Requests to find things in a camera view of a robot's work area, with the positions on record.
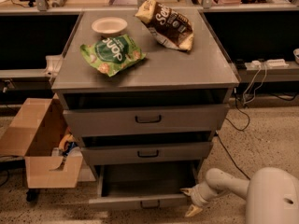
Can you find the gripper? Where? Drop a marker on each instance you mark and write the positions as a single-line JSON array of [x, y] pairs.
[[197, 197]]

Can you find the grey bottom drawer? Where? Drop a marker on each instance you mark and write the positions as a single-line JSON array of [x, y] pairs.
[[144, 185]]

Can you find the grey drawer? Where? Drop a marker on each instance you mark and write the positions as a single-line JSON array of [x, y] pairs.
[[142, 120], [146, 153], [144, 185]]

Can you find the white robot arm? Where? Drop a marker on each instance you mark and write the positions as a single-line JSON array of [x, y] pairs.
[[272, 195]]

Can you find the grey middle drawer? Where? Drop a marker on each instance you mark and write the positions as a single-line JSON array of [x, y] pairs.
[[146, 153]]

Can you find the grey drawer cabinet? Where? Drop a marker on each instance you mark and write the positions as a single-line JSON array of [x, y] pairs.
[[166, 77]]

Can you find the grey top drawer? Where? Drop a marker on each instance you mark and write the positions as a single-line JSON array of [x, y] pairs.
[[142, 120]]

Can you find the open cardboard box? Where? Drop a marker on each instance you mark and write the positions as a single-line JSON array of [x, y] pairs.
[[37, 129]]

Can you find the black caster wheel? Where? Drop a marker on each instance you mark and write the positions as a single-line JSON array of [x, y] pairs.
[[31, 195]]

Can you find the white power strip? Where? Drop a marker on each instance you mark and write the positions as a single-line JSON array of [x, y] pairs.
[[272, 63]]

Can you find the green snack bag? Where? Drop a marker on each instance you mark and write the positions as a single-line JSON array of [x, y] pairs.
[[111, 55]]

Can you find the brown snack bag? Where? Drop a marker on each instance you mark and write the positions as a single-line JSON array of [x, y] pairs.
[[169, 27]]

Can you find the white paper bowl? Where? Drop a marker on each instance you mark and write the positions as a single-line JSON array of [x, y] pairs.
[[109, 26]]

